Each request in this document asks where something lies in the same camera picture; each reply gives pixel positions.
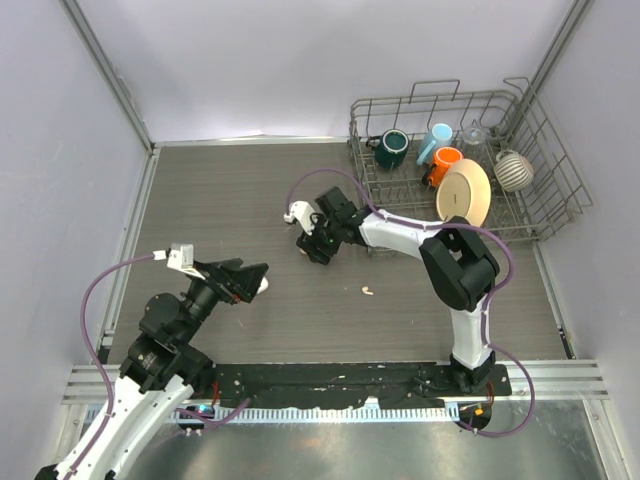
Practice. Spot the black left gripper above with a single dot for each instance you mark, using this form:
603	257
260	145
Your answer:
230	280

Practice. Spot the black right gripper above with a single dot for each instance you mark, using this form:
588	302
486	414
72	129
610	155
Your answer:
310	245

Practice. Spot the white charging case gold trim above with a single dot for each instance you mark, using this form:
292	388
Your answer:
263	285

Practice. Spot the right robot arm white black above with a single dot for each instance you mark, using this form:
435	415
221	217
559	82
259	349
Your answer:
460	267

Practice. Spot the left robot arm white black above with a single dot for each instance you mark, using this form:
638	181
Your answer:
161	369

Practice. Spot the dark green mug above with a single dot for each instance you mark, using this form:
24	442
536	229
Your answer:
389	148

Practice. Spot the orange mug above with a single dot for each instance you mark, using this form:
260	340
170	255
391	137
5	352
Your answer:
443	159

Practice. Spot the beige plate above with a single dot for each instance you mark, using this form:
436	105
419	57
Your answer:
464	192

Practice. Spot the light blue mug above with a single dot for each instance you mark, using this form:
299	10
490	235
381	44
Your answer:
440	135

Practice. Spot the clear glass cup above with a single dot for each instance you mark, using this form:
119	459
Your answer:
472	141

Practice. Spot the grey striped mug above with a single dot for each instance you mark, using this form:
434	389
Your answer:
513	171

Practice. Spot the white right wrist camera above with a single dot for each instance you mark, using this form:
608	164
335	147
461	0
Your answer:
301	212

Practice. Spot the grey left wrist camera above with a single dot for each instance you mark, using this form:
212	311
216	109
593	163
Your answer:
181	259

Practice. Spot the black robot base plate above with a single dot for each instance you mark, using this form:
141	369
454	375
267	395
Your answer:
338	386

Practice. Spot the grey wire dish rack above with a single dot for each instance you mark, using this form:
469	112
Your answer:
493	157

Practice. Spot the white cable duct strip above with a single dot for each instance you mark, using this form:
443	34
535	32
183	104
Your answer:
370	413

